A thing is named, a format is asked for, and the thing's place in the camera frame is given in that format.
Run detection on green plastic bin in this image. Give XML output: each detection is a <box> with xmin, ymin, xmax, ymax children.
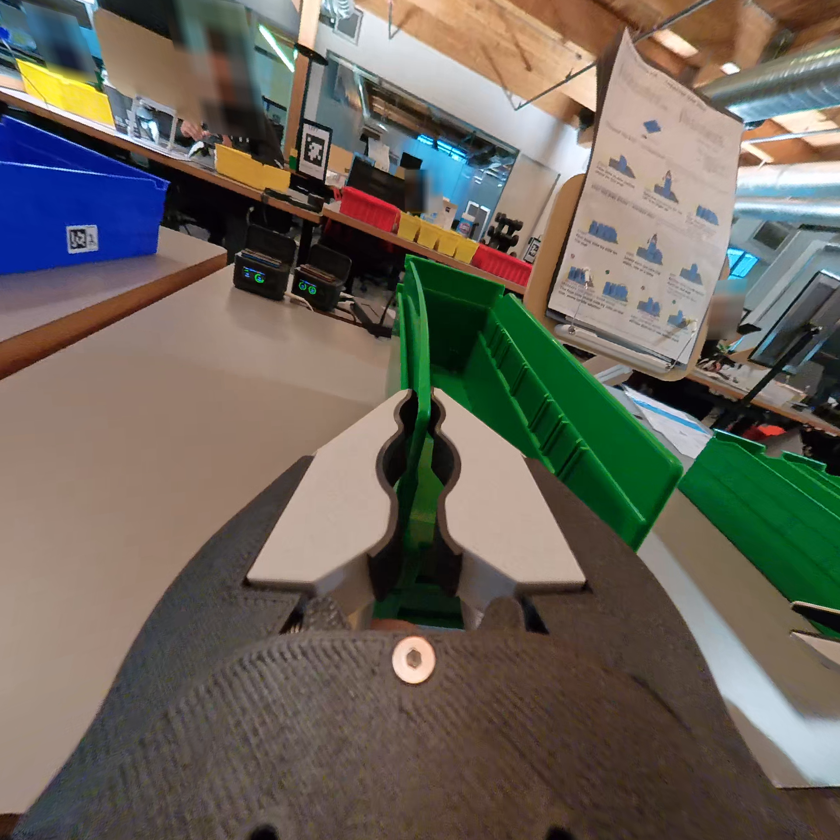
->
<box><xmin>764</xmin><ymin>451</ymin><xmax>840</xmax><ymax>506</ymax></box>
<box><xmin>392</xmin><ymin>255</ymin><xmax>685</xmax><ymax>632</ymax></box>
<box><xmin>678</xmin><ymin>430</ymin><xmax>840</xmax><ymax>637</ymax></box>

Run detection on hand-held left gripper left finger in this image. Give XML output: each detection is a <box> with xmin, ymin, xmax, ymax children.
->
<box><xmin>245</xmin><ymin>387</ymin><xmax>422</xmax><ymax>618</ymax></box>

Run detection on wooden workbench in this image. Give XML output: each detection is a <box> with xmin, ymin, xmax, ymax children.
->
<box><xmin>0</xmin><ymin>85</ymin><xmax>326</xmax><ymax>227</ymax></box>
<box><xmin>322</xmin><ymin>206</ymin><xmax>529</xmax><ymax>296</ymax></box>

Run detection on blue white paper sheets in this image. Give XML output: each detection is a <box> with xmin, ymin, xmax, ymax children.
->
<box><xmin>622</xmin><ymin>386</ymin><xmax>714</xmax><ymax>460</ymax></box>

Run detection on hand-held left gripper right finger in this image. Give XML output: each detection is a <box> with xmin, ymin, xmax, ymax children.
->
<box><xmin>428</xmin><ymin>390</ymin><xmax>588</xmax><ymax>611</ymax></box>

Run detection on tan wooden board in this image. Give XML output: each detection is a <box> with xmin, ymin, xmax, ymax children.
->
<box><xmin>95</xmin><ymin>10</ymin><xmax>198</xmax><ymax>119</ymax></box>

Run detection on yellow plastic bin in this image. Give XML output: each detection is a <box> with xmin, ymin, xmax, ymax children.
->
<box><xmin>215</xmin><ymin>144</ymin><xmax>291</xmax><ymax>193</ymax></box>
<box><xmin>16</xmin><ymin>59</ymin><xmax>116</xmax><ymax>129</ymax></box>

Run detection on black dumbbell rack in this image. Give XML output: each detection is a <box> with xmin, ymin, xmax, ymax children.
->
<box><xmin>489</xmin><ymin>213</ymin><xmax>526</xmax><ymax>253</ymax></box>

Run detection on grey monitor back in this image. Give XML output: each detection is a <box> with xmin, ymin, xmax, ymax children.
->
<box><xmin>748</xmin><ymin>268</ymin><xmax>840</xmax><ymax>375</ymax></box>

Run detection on clear plastic box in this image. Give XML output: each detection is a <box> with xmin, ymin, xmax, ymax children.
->
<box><xmin>131</xmin><ymin>97</ymin><xmax>178</xmax><ymax>142</ymax></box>

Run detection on black monitor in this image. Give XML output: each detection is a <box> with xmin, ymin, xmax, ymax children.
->
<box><xmin>346</xmin><ymin>156</ymin><xmax>406</xmax><ymax>206</ymax></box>

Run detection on red plastic bin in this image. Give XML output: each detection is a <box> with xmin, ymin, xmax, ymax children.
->
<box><xmin>472</xmin><ymin>244</ymin><xmax>534</xmax><ymax>286</ymax></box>
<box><xmin>340</xmin><ymin>187</ymin><xmax>401</xmax><ymax>232</ymax></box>

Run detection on paper instruction sheet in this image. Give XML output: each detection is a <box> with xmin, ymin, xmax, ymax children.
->
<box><xmin>546</xmin><ymin>29</ymin><xmax>744</xmax><ymax>365</ymax></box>

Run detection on black battery charger case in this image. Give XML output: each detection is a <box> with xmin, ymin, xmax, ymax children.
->
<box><xmin>233</xmin><ymin>223</ymin><xmax>291</xmax><ymax>301</ymax></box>
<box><xmin>292</xmin><ymin>244</ymin><xmax>353</xmax><ymax>313</ymax></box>

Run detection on brown edged side desk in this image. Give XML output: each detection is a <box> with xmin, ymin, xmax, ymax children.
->
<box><xmin>0</xmin><ymin>225</ymin><xmax>228</xmax><ymax>382</ymax></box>

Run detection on black white marker sign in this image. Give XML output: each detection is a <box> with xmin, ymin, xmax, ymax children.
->
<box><xmin>298</xmin><ymin>120</ymin><xmax>333</xmax><ymax>180</ymax></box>

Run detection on silver air duct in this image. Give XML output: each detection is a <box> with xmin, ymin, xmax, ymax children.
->
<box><xmin>731</xmin><ymin>164</ymin><xmax>840</xmax><ymax>227</ymax></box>
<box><xmin>702</xmin><ymin>39</ymin><xmax>840</xmax><ymax>126</ymax></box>

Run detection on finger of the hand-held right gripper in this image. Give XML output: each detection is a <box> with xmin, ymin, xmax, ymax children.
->
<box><xmin>789</xmin><ymin>600</ymin><xmax>840</xmax><ymax>665</ymax></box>

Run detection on blue plastic bin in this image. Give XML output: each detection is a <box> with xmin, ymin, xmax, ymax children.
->
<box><xmin>0</xmin><ymin>115</ymin><xmax>170</xmax><ymax>277</ymax></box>

